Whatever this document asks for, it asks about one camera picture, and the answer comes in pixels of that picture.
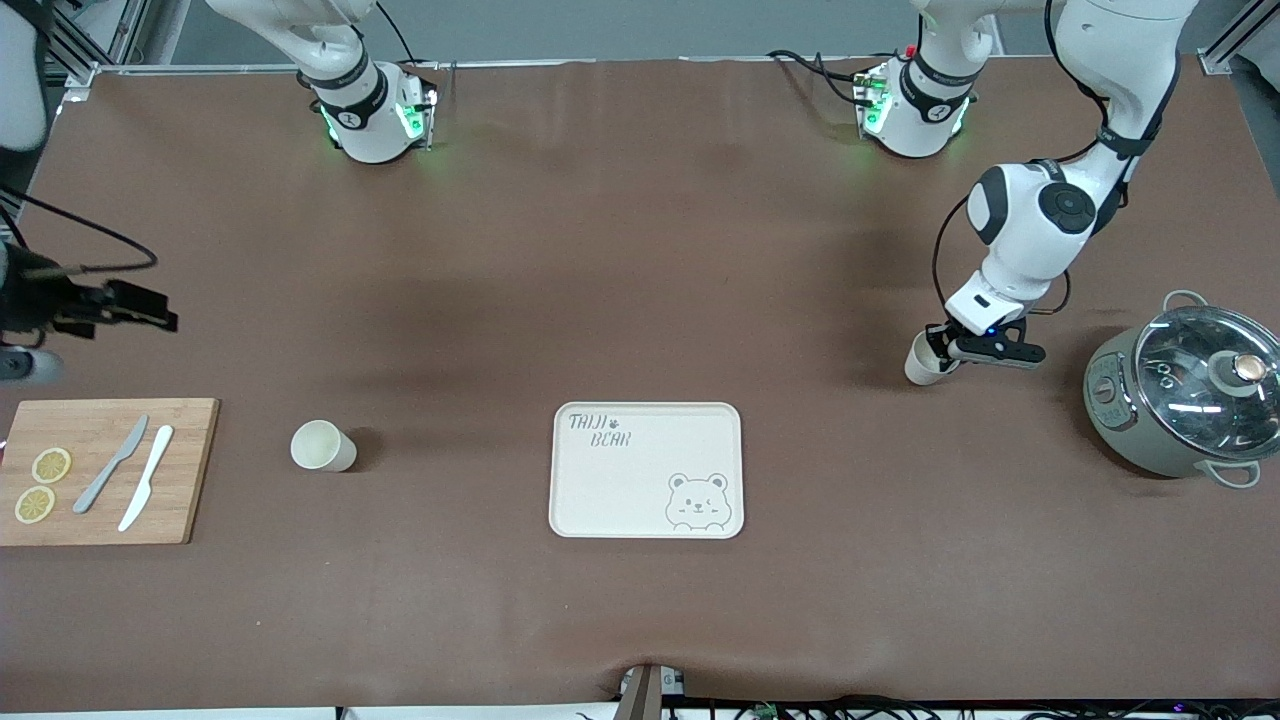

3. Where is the white plastic cup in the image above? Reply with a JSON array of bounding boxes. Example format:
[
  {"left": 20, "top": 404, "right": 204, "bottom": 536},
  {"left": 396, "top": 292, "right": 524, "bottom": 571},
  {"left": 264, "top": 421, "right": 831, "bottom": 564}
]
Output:
[
  {"left": 290, "top": 419, "right": 358, "bottom": 473},
  {"left": 904, "top": 330, "right": 963, "bottom": 387}
]

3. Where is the white bear print tray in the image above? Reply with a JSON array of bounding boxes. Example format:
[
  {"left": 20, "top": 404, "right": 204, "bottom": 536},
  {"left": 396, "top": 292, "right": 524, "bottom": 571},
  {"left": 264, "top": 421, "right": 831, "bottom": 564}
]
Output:
[{"left": 548, "top": 401, "right": 745, "bottom": 541}]

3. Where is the grey-green electric pot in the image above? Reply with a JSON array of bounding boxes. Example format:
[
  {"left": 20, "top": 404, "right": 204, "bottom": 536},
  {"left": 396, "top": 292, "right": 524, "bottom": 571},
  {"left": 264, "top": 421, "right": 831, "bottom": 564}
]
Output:
[{"left": 1083, "top": 290, "right": 1280, "bottom": 489}]

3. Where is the wooden cutting board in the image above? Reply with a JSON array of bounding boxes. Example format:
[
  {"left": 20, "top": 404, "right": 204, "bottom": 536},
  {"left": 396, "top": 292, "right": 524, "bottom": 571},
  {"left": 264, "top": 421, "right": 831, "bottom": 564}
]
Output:
[{"left": 0, "top": 398, "right": 221, "bottom": 546}]

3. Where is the white plastic knife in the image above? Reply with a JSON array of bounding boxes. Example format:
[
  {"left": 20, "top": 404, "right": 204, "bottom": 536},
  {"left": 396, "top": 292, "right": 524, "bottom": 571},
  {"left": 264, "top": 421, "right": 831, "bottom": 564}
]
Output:
[{"left": 118, "top": 425, "right": 175, "bottom": 533}]

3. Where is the grey plastic knife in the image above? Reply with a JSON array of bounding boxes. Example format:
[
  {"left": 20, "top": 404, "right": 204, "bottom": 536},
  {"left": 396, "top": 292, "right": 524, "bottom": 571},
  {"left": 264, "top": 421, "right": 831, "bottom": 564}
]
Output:
[{"left": 73, "top": 415, "right": 150, "bottom": 515}]

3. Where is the glass pot lid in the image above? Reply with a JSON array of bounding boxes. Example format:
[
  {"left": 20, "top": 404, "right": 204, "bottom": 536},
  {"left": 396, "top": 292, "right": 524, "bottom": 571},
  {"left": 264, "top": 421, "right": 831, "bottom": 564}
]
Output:
[{"left": 1133, "top": 305, "right": 1280, "bottom": 463}]

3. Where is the brown table cover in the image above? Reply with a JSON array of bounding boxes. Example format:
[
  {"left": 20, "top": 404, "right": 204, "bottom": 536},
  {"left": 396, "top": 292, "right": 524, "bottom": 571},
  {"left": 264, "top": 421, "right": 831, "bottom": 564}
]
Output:
[{"left": 0, "top": 55, "right": 1280, "bottom": 713}]

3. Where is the metal table clamp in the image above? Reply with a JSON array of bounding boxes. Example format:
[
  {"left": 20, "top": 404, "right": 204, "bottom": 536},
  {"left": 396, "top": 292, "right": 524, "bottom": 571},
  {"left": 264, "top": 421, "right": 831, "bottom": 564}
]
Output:
[{"left": 618, "top": 663, "right": 688, "bottom": 720}]

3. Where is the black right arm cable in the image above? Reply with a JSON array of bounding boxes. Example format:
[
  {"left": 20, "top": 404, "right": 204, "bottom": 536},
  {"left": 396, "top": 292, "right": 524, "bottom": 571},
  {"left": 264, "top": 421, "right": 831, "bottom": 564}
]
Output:
[{"left": 0, "top": 186, "right": 160, "bottom": 277}]

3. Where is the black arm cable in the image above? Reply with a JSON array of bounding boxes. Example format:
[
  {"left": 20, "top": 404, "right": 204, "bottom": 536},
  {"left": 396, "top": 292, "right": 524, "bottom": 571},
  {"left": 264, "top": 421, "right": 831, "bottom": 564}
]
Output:
[
  {"left": 0, "top": 186, "right": 160, "bottom": 277},
  {"left": 932, "top": 0, "right": 1181, "bottom": 331}
]

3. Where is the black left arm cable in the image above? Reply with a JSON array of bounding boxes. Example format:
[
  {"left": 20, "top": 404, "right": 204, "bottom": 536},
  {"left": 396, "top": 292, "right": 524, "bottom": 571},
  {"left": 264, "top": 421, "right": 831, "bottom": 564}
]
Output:
[{"left": 932, "top": 0, "right": 1181, "bottom": 331}]

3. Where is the aluminium frame profile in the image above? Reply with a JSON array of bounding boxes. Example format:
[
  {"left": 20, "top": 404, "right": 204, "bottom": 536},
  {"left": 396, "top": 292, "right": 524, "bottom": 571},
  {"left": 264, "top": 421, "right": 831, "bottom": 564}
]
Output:
[{"left": 40, "top": 0, "right": 151, "bottom": 89}]

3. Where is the black base cable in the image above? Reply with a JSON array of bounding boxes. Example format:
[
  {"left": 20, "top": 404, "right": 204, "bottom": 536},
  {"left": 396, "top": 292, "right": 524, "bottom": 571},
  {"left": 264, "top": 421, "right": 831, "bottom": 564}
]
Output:
[{"left": 767, "top": 48, "right": 873, "bottom": 107}]

